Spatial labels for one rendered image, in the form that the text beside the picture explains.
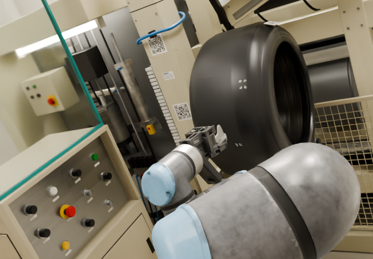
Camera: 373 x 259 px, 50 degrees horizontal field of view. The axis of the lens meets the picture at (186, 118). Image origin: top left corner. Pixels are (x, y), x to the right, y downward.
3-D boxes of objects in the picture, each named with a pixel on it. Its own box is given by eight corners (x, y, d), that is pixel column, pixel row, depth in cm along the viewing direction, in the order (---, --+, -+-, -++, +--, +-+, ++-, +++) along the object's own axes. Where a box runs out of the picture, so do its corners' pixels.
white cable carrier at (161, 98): (185, 168, 177) (144, 68, 163) (190, 162, 181) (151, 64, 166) (193, 167, 175) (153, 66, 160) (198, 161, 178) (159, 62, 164)
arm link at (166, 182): (149, 212, 96) (130, 175, 95) (176, 188, 106) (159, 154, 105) (178, 205, 90) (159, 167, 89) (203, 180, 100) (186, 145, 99)
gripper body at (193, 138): (216, 123, 113) (195, 139, 103) (223, 151, 114) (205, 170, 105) (193, 126, 117) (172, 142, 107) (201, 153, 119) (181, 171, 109)
